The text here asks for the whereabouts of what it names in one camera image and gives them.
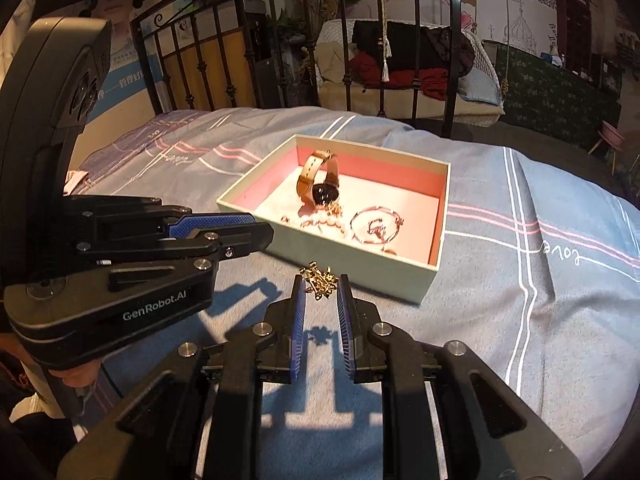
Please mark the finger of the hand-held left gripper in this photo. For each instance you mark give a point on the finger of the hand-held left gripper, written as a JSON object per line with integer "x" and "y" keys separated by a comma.
{"x": 215, "y": 222}
{"x": 240, "y": 240}

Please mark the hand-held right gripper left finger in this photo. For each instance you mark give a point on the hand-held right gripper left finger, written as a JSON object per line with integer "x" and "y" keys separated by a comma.
{"x": 298, "y": 320}

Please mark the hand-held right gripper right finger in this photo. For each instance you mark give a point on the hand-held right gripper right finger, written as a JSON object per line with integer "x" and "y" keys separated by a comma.
{"x": 346, "y": 320}

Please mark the pale green box pink inside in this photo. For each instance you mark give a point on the pale green box pink inside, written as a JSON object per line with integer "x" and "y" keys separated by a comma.
{"x": 380, "y": 272}

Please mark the small silver charm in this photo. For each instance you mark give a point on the small silver charm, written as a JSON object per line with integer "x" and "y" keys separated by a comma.
{"x": 376, "y": 230}

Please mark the thin metal bangle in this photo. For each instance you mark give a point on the thin metal bangle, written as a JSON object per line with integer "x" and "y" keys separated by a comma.
{"x": 352, "y": 224}

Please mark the person's left hand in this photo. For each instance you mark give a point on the person's left hand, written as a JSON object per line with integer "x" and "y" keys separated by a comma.
{"x": 75, "y": 376}

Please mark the beige cloth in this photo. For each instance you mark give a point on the beige cloth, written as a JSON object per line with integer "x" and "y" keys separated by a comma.
{"x": 75, "y": 180}

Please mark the grey-blue checked bed sheet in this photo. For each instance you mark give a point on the grey-blue checked bed sheet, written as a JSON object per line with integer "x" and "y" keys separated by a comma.
{"x": 500, "y": 285}

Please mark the white wicker hanging chair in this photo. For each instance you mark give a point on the white wicker hanging chair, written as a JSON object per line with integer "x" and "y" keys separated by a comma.
{"x": 330, "y": 30}

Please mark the pile of dark clothes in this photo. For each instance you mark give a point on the pile of dark clothes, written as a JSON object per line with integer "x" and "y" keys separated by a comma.
{"x": 400, "y": 45}

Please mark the light blue pillow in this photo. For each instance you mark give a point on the light blue pillow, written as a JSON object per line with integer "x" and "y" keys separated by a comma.
{"x": 482, "y": 87}

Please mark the green patterned counter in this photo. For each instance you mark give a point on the green patterned counter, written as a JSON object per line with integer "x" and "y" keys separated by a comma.
{"x": 550, "y": 100}

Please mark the pink stool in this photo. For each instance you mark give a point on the pink stool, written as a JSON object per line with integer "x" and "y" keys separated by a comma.
{"x": 612, "y": 135}

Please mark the dark red booth cabinet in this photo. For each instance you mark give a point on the dark red booth cabinet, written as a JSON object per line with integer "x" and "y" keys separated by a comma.
{"x": 572, "y": 20}

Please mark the blue wall poster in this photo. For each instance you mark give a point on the blue wall poster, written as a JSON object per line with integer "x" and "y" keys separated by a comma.
{"x": 125, "y": 95}

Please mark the black iron bed frame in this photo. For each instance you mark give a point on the black iron bed frame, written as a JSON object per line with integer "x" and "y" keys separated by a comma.
{"x": 452, "y": 60}

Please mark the large printed wall banner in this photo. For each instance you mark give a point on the large printed wall banner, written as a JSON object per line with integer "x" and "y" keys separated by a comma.
{"x": 520, "y": 25}

